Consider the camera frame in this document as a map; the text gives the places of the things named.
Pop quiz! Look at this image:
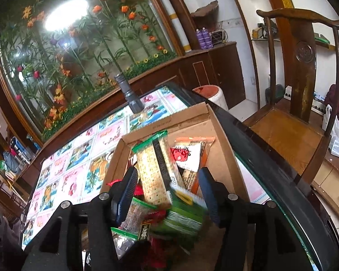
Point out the green and yellow snack packet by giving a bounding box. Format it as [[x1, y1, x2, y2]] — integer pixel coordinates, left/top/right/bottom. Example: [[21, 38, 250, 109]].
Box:
[[153, 188, 208, 249]]

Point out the white bin with red lid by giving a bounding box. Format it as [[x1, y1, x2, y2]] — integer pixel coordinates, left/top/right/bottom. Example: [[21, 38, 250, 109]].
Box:
[[192, 85, 229, 110]]

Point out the orange biscuit stick packet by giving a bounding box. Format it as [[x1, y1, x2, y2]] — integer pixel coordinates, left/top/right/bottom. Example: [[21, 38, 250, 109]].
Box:
[[174, 136, 216, 192]]

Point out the wooden armchair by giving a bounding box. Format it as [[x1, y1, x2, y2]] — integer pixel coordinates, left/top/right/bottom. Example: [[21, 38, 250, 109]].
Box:
[[243, 8, 339, 192]]

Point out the red snack packet with figure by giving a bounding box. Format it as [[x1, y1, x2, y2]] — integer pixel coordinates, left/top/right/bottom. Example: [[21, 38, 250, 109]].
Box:
[[147, 237, 187, 271]]

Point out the grey flashlight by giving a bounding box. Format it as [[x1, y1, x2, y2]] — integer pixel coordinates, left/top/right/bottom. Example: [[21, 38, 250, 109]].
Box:
[[114, 73, 144, 114]]

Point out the tangle of cables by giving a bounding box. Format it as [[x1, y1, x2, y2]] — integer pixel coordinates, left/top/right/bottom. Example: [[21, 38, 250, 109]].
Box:
[[210, 28, 226, 44]]

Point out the green-edged cracker packet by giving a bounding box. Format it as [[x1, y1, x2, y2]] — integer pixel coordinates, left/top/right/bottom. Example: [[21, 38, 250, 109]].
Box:
[[131, 130, 184, 208]]

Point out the white packet with red print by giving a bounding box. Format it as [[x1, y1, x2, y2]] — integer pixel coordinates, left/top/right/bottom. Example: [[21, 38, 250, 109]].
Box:
[[169, 144, 204, 173]]

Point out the maroon cloth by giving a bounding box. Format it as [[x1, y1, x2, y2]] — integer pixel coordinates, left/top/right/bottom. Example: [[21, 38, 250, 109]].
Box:
[[326, 85, 339, 130]]

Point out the white roll with yellow stripes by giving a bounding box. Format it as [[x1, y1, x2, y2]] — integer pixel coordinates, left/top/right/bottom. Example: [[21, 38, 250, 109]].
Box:
[[157, 0, 193, 54]]

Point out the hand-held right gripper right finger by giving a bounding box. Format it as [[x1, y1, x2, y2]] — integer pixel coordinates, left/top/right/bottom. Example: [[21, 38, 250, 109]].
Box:
[[198, 167, 311, 271]]

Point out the brown driftwood piece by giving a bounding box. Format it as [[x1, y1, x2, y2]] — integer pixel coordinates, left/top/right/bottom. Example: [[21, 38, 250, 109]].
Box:
[[190, 0, 219, 21]]

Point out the pile of dark tools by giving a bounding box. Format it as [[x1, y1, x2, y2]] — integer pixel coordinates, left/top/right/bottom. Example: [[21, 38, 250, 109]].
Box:
[[253, 23, 272, 38]]

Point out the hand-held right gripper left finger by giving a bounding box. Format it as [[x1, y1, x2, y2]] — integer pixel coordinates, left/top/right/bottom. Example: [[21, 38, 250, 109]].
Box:
[[23, 166, 139, 271]]

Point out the glass artificial flower display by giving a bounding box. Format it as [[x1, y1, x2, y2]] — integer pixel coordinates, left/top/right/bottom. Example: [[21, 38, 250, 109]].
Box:
[[0, 0, 178, 142]]

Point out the large silver foil packet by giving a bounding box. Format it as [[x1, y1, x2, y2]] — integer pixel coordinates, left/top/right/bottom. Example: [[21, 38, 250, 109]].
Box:
[[111, 227, 139, 260]]

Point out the silver and black thermos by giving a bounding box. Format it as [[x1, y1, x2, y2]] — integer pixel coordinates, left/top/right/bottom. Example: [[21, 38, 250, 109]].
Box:
[[10, 137, 23, 153]]

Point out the blue bag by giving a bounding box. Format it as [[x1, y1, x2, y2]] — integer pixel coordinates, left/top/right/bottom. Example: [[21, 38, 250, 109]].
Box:
[[3, 151, 20, 173]]

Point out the cardboard box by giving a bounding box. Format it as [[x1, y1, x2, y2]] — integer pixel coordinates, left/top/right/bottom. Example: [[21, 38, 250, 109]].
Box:
[[99, 103, 256, 271]]

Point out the white plastic bag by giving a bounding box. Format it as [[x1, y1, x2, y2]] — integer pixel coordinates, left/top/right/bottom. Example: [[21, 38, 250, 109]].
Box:
[[322, 104, 339, 159]]

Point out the black-edged table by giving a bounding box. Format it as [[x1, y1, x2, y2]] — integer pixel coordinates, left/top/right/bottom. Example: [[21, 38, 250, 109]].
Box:
[[17, 82, 339, 271]]

